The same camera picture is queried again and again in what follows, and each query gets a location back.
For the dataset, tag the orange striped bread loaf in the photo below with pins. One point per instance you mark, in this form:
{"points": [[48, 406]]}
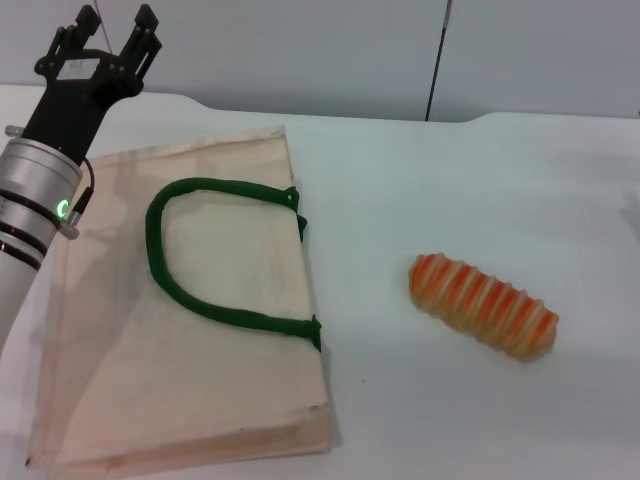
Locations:
{"points": [[480, 305]]}

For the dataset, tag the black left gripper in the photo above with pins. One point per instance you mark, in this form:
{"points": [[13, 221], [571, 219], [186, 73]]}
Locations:
{"points": [[70, 110]]}

